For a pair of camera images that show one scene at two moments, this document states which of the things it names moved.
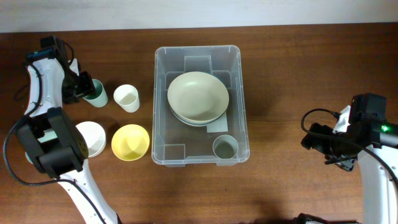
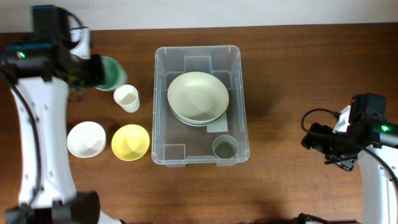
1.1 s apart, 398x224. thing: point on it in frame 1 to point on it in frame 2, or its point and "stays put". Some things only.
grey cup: (225, 146) stays put
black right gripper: (316, 139) stays put
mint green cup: (100, 99) to (115, 76)
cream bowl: (198, 96) stays put
